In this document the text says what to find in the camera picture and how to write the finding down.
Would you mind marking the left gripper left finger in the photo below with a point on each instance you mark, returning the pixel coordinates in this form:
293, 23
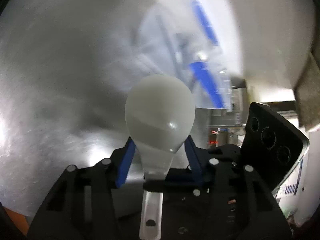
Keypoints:
80, 203

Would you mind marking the clear plastic storage bin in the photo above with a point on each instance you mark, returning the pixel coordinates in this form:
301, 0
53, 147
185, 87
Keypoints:
175, 33

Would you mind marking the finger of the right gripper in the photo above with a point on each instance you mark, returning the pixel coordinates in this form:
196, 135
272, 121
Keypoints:
206, 86

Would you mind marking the white plastic rice paddle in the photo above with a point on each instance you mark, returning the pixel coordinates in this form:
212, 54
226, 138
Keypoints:
159, 115

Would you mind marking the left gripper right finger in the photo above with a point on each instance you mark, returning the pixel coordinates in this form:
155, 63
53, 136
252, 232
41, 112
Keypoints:
237, 204

